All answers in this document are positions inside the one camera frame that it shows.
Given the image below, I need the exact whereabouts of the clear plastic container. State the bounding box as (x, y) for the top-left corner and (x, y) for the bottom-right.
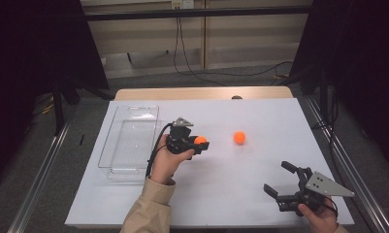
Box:
(97, 105), (163, 184)

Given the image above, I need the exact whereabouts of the metal floor rail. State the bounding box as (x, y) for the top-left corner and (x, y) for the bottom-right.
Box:
(7, 106), (78, 233)
(303, 95), (389, 233)

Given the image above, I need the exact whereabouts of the person's left hand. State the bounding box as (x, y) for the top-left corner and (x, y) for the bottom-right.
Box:
(148, 134), (196, 186)

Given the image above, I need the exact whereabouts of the black hanging cable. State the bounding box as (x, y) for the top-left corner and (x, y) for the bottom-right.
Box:
(178, 17), (294, 78)
(173, 17), (228, 87)

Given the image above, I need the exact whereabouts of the black floor cable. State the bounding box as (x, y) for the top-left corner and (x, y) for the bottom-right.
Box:
(311, 86), (345, 183)

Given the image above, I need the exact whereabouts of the hand-held gripper black cable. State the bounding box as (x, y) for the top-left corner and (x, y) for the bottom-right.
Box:
(324, 195), (340, 221)
(145, 122), (175, 179)

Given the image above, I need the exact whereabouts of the black horizontal bar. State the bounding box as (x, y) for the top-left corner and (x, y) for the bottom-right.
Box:
(83, 5), (313, 22)

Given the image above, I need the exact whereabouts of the white table cover sheet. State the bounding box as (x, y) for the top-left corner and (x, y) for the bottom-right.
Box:
(64, 98), (355, 228)

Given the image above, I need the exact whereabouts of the white wall power outlet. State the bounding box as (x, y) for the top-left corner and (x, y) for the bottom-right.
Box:
(171, 0), (195, 10)

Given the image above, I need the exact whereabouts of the right hand-held gripper black cable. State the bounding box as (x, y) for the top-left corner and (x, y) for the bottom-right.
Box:
(324, 195), (340, 221)

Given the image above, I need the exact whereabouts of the black metal stand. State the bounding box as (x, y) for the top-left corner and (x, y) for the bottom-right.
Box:
(317, 71), (331, 115)
(50, 79), (68, 137)

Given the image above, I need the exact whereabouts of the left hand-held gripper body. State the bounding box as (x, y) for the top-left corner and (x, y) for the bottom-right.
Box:
(165, 116), (196, 156)

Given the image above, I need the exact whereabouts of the left hand-held gripper black cable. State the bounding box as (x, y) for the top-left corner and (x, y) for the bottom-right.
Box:
(145, 122), (175, 179)

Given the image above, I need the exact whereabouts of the wooden table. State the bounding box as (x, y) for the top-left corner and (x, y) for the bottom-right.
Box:
(113, 85), (294, 101)

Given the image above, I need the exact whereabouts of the yellow cable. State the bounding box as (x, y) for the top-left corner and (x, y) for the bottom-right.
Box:
(33, 93), (56, 118)

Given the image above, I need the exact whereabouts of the black curtain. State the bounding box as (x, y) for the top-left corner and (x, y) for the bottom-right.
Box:
(288, 0), (389, 171)
(0, 0), (111, 187)

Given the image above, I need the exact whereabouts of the person's right hand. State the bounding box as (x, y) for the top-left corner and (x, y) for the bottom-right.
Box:
(297, 197), (340, 233)

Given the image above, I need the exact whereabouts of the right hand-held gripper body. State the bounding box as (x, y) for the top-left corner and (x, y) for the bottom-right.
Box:
(276, 166), (356, 216)

